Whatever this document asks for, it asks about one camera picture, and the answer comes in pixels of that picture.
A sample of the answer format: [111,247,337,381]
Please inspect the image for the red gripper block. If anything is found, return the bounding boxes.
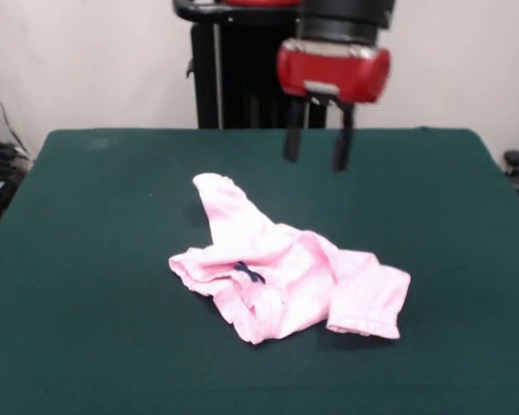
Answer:
[276,37,391,173]

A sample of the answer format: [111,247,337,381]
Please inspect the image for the pink garment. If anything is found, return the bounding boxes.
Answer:
[168,172,412,346]

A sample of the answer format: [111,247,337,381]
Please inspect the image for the dark green table cloth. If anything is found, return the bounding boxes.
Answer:
[0,127,519,415]

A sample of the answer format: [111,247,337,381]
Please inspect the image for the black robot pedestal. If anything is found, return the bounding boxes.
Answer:
[171,0,330,130]

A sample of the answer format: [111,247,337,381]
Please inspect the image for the black cable bundle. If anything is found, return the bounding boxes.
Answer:
[0,140,32,176]

